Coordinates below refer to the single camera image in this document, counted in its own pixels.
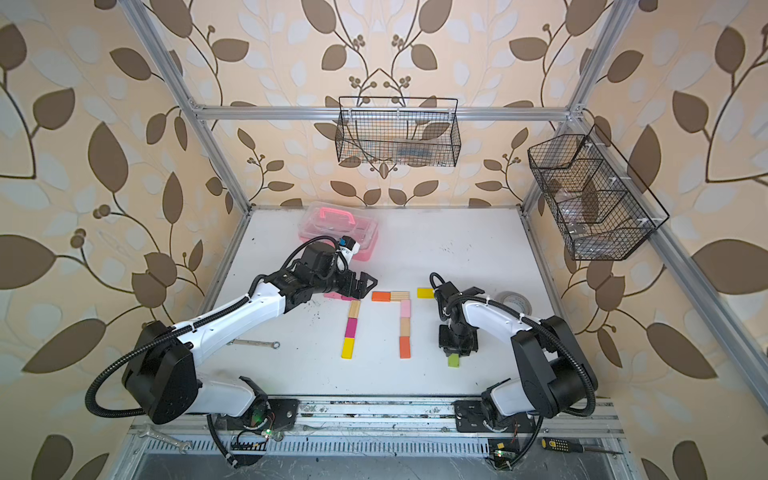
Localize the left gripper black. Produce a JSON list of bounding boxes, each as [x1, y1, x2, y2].
[[309, 263, 378, 299]]

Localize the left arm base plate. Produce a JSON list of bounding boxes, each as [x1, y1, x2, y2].
[[246, 398, 300, 431]]

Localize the white tape roll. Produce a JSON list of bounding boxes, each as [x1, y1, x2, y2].
[[496, 291, 532, 316]]

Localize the light pink block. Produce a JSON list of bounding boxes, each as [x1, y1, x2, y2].
[[400, 300, 412, 318], [324, 292, 353, 301]]

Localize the magenta block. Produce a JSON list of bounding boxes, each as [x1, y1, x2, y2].
[[345, 317, 358, 339]]

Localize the wire basket black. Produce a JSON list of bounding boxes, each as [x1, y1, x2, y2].
[[527, 125, 669, 261], [333, 95, 462, 167]]

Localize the wooden block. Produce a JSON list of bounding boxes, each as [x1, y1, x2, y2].
[[390, 291, 410, 302], [348, 300, 361, 319], [399, 317, 411, 337]]

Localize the small silver wrench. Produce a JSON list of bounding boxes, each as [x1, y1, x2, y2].
[[231, 339, 281, 349]]

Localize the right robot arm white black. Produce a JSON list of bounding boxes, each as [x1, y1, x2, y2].
[[438, 294, 598, 432]]

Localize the back wire basket black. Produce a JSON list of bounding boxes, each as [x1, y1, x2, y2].
[[333, 95, 462, 167]]

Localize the yellow block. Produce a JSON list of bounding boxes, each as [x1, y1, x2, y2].
[[417, 288, 434, 299], [341, 337, 355, 360]]

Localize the yellow black screwdriver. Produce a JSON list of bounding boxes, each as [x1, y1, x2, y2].
[[541, 437, 622, 455]]

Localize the pink plastic toolbox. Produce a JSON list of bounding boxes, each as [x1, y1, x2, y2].
[[298, 202, 379, 262]]

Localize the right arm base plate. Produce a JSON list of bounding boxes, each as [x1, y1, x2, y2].
[[453, 399, 535, 435]]

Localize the red-orange block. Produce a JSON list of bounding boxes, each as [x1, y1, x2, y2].
[[399, 336, 411, 359]]

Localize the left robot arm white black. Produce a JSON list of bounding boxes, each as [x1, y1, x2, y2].
[[84, 269, 378, 425]]

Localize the large silver wrench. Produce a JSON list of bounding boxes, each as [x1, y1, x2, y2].
[[138, 424, 192, 454]]

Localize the right wire basket black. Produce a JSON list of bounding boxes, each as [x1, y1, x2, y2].
[[527, 125, 669, 261]]

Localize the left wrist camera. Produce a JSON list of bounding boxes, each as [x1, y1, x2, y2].
[[300, 235, 360, 280]]

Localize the orange block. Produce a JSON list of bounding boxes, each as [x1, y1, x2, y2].
[[371, 291, 392, 302]]

